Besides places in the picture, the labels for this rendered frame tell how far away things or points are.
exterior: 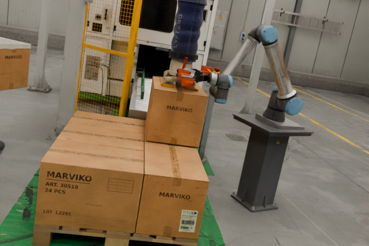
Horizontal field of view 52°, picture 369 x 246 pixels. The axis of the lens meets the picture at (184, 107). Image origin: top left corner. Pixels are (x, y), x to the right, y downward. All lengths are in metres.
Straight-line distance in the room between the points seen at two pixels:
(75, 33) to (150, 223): 2.34
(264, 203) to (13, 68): 2.47
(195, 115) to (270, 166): 0.88
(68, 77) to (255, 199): 2.26
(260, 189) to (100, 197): 1.51
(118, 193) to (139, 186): 0.13
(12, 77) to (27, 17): 8.84
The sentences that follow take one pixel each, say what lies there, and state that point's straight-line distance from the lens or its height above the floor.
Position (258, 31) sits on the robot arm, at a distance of 2.94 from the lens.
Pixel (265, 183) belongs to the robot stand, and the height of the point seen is 0.24.
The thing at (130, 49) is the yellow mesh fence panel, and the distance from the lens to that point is 4.14.
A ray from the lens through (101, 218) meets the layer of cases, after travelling 2.45.
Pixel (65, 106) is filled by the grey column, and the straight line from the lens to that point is 4.27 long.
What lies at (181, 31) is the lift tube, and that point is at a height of 1.38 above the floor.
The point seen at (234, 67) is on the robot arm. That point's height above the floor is 1.17.
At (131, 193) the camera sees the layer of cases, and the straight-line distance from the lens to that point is 2.36.
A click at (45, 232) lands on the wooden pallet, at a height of 0.10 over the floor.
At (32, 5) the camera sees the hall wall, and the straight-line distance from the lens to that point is 12.41.
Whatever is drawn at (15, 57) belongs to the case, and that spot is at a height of 0.90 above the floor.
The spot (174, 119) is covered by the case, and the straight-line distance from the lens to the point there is 2.82.
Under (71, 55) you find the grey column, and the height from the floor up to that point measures 0.92.
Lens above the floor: 1.45
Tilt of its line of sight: 13 degrees down
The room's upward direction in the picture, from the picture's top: 10 degrees clockwise
